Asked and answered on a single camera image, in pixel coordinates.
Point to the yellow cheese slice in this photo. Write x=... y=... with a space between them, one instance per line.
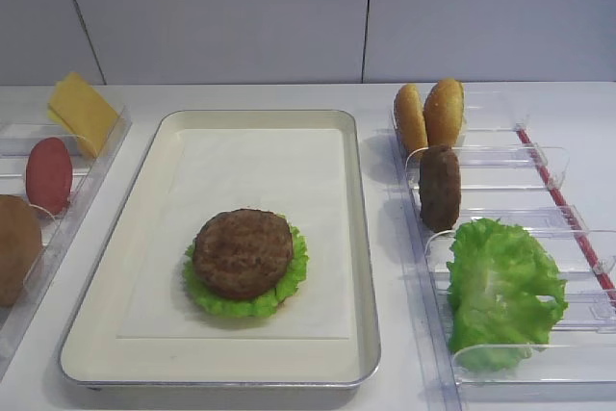
x=82 y=111

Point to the brown meat patty on tray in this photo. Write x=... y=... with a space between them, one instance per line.
x=241 y=254

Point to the upright brown meat patty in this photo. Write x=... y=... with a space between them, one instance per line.
x=439 y=188

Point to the green lettuce leaf on tray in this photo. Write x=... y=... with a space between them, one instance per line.
x=261 y=306

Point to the large green lettuce leaf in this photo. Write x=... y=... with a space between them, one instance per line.
x=505 y=294

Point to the red tomato slice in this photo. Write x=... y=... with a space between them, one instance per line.
x=48 y=175

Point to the left bun half in rack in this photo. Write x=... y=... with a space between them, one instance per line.
x=409 y=117

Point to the bun half in rack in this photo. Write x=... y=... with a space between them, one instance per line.
x=443 y=112
x=409 y=117

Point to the white parchment paper sheet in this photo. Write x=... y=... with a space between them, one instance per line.
x=299 y=174

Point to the right bun half in rack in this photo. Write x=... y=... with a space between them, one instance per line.
x=443 y=112

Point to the clear right ingredient rack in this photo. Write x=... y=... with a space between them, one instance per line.
x=509 y=176

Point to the clear ingredient rack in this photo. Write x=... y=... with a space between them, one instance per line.
x=509 y=176
x=57 y=231

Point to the white metal baking tray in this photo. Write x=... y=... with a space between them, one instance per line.
x=95 y=354

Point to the clear left ingredient rack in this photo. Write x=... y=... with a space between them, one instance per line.
x=57 y=231

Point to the brown bun top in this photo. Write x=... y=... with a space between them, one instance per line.
x=21 y=244

